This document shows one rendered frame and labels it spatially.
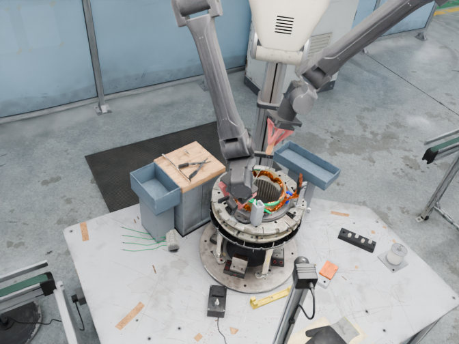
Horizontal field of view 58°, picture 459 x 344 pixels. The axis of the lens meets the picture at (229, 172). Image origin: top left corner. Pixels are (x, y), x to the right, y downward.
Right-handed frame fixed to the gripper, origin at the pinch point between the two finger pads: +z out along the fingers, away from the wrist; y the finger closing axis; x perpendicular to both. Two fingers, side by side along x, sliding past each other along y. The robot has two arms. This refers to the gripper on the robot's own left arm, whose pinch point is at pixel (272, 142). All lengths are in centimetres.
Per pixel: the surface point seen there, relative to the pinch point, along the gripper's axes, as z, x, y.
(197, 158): 27.3, 30.3, -3.1
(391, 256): 33, -22, 63
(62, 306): 85, 14, -45
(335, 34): -9, 193, 189
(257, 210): 18.7, -10.2, -2.6
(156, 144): 108, 174, 51
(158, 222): 50, 19, -16
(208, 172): 27.5, 21.9, -2.0
